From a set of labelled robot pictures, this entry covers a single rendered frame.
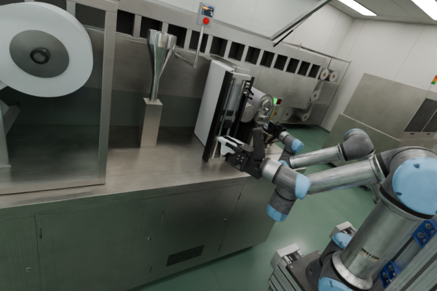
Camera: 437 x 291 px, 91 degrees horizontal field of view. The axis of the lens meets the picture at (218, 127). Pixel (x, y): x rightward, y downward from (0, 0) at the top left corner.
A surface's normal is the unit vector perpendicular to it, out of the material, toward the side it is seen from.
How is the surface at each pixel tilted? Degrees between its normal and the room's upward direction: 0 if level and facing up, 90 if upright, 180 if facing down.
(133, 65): 90
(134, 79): 90
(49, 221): 90
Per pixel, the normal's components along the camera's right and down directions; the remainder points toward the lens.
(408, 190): -0.52, 0.07
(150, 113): 0.46, 0.46
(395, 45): -0.85, -0.02
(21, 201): 0.25, -0.89
